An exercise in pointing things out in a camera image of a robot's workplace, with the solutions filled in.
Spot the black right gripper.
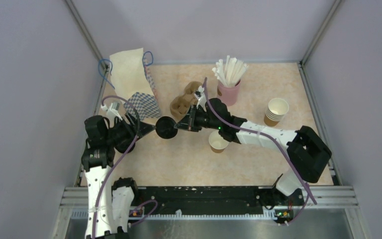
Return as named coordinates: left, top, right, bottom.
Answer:
left=175, top=105, right=221, bottom=133

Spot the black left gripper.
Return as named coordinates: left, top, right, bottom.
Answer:
left=104, top=112, right=156, bottom=146

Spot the black plastic cup lid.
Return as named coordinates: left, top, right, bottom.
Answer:
left=156, top=116, right=178, bottom=139

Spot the single brown paper cup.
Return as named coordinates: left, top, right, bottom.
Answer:
left=208, top=131, right=229, bottom=153

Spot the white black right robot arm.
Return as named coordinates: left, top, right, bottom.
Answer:
left=174, top=98, right=332, bottom=205

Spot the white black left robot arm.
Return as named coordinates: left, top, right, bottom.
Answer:
left=81, top=114, right=156, bottom=239

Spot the brown pulp cup carrier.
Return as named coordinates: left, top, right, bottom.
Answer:
left=170, top=81, right=202, bottom=121

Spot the stack of black lids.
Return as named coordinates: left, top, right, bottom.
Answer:
left=114, top=140, right=135, bottom=153

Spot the pink straw holder cup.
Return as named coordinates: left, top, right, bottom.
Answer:
left=217, top=81, right=241, bottom=106

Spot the blue checkered paper bag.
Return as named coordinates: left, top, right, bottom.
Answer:
left=102, top=48, right=162, bottom=124

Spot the bundle of white straws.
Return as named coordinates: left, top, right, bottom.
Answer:
left=212, top=55, right=249, bottom=88

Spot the stack of brown paper cups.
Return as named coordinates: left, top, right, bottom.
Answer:
left=264, top=98, right=289, bottom=126

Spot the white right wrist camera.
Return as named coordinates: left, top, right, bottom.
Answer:
left=194, top=86, right=207, bottom=108

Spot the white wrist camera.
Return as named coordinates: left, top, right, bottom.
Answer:
left=194, top=86, right=207, bottom=108
left=100, top=102, right=122, bottom=120

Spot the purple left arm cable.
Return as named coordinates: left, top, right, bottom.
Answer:
left=90, top=96, right=159, bottom=239

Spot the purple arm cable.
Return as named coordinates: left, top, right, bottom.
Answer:
left=90, top=96, right=159, bottom=239
left=202, top=77, right=317, bottom=228

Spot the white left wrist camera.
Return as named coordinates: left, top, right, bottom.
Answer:
left=100, top=102, right=122, bottom=120

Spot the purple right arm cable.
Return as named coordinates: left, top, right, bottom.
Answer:
left=202, top=77, right=317, bottom=228

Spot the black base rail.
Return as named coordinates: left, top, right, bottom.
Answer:
left=131, top=186, right=304, bottom=220

